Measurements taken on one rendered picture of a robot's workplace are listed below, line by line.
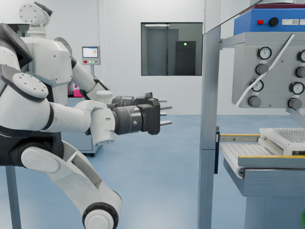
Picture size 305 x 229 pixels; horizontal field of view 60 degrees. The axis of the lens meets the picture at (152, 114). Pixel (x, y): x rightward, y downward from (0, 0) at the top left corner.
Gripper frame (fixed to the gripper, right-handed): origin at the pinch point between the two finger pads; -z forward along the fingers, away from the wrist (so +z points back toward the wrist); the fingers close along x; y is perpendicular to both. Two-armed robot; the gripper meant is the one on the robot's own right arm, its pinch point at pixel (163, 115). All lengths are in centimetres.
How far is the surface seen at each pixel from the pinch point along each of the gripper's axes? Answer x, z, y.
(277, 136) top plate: 9.7, -40.9, 16.7
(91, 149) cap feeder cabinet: 89, -48, -233
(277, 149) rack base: 14.3, -40.8, 17.6
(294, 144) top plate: 9.7, -37.4, 25.6
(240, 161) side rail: 14.7, -19.5, 18.2
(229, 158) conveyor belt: 18.1, -25.2, 8.3
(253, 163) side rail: 15.3, -23.2, 20.6
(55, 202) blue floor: 101, 13, -146
